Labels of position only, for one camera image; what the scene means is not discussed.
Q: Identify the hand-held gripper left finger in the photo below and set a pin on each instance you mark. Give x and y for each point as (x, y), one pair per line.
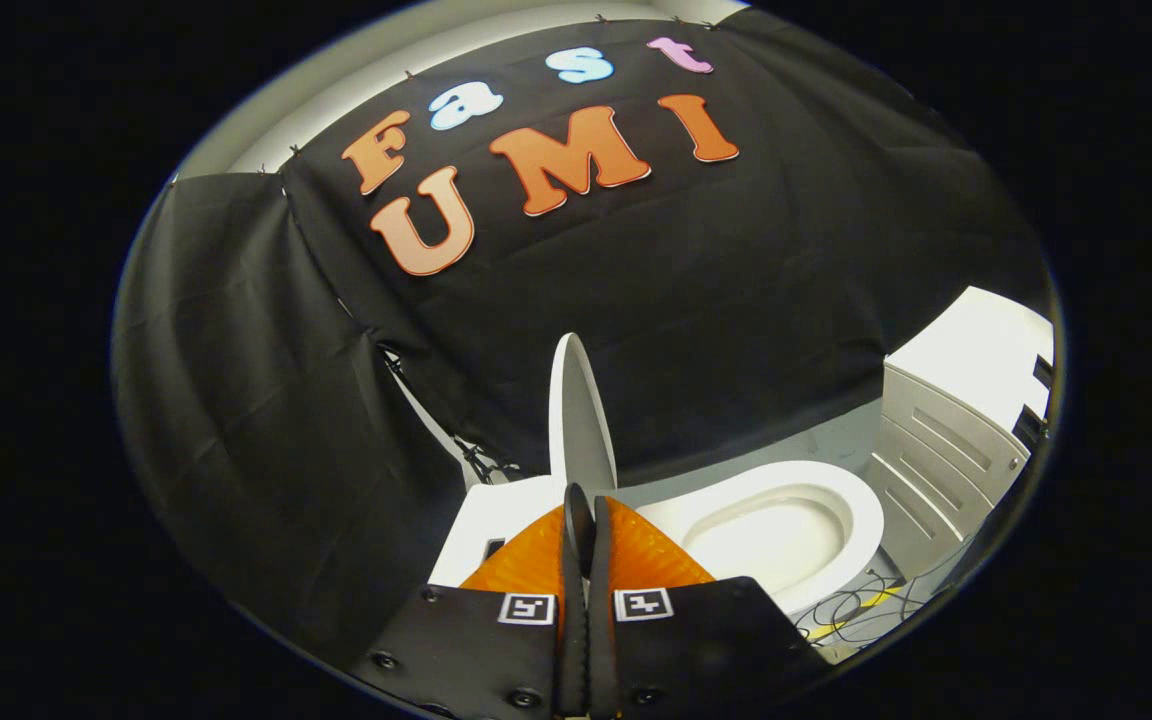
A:
(573, 640)

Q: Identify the white drawer cabinet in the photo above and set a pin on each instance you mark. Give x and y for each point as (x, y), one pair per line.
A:
(946, 440)

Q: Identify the white frame pole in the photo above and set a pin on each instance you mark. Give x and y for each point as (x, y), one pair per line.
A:
(426, 420)

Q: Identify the white toilet tank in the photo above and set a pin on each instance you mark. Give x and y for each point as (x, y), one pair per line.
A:
(496, 510)

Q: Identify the black backdrop cloth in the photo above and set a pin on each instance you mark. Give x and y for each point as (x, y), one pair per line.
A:
(736, 300)

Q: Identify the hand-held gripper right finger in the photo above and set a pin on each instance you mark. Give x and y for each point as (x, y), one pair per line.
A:
(599, 640)

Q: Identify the yellow floor tape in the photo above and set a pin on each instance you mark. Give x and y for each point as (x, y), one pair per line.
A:
(876, 597)

